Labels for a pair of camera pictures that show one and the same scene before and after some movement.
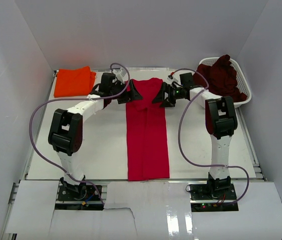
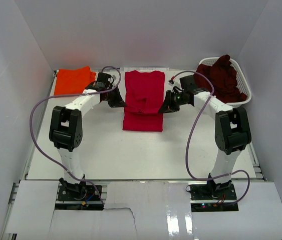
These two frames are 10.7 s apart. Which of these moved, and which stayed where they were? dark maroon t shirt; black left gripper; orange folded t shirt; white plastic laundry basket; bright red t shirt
Moved: black left gripper; bright red t shirt
Stayed: dark maroon t shirt; white plastic laundry basket; orange folded t shirt
